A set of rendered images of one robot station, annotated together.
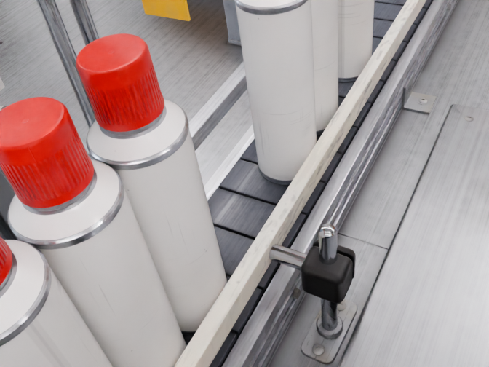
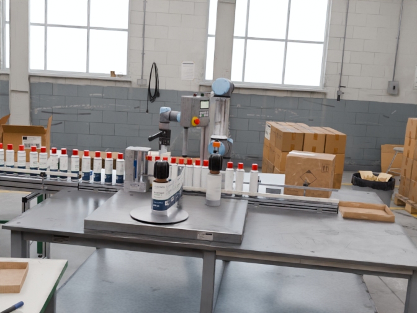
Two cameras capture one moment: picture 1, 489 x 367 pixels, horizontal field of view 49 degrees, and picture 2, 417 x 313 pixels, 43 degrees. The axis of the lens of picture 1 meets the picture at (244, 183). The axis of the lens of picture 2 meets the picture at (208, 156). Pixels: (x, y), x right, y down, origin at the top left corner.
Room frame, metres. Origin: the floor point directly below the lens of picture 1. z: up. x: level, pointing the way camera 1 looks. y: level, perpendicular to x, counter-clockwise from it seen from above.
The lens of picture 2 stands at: (-1.38, -2.85, 1.70)
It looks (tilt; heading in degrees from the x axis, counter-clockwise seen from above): 10 degrees down; 61
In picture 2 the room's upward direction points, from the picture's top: 4 degrees clockwise
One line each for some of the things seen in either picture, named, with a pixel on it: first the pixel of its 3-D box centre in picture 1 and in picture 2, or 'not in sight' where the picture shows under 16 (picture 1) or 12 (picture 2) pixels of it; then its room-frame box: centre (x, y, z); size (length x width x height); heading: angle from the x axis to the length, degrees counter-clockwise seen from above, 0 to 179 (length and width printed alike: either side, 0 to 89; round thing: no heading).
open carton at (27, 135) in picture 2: not in sight; (27, 137); (-0.54, 1.84, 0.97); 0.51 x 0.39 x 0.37; 70
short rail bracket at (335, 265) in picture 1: (329, 282); not in sight; (0.21, -0.05, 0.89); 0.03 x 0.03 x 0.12; 55
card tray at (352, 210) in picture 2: not in sight; (365, 210); (1.04, -0.53, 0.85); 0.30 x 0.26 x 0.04; 145
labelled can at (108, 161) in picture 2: not in sight; (108, 167); (-0.29, 0.41, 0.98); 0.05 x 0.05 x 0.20
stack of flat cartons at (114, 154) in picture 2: not in sight; (95, 166); (0.82, 4.31, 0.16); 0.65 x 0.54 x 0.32; 160
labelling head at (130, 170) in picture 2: not in sight; (138, 169); (-0.17, 0.22, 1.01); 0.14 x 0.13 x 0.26; 145
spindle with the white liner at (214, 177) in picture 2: not in sight; (214, 179); (0.13, -0.23, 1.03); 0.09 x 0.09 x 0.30
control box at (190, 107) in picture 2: not in sight; (195, 111); (0.19, 0.18, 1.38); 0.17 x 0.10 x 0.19; 20
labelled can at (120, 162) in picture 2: not in sight; (120, 169); (-0.23, 0.37, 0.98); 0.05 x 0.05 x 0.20
